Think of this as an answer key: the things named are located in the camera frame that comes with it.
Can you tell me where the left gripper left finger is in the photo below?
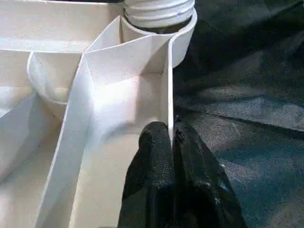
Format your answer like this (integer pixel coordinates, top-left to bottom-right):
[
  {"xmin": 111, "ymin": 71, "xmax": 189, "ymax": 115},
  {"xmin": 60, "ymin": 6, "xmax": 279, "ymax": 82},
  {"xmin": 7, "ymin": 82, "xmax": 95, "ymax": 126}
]
[{"xmin": 117, "ymin": 121, "xmax": 177, "ymax": 228}]

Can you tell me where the white plastic table leg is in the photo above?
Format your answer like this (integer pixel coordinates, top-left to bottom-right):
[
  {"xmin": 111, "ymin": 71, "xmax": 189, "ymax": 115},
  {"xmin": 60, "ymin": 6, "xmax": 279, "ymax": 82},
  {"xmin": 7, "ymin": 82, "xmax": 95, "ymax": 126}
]
[{"xmin": 123, "ymin": 0, "xmax": 196, "ymax": 30}]

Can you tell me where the black glossy mat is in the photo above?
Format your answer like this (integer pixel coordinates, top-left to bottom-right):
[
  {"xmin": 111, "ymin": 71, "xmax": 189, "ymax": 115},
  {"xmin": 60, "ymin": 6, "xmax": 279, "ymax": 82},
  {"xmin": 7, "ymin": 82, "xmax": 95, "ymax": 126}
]
[{"xmin": 172, "ymin": 0, "xmax": 304, "ymax": 228}]

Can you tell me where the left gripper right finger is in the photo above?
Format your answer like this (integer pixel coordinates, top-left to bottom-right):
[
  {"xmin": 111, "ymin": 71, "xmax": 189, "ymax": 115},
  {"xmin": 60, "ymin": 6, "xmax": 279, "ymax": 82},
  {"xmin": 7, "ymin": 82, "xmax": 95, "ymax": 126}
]
[{"xmin": 171, "ymin": 114, "xmax": 249, "ymax": 228}]

